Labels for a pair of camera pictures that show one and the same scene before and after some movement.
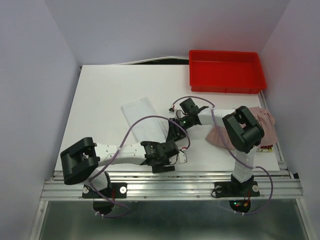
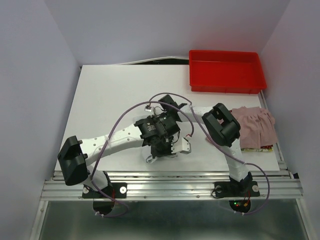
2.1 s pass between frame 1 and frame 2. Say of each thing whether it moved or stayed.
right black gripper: moved
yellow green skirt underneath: stayed
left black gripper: moved
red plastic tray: stayed
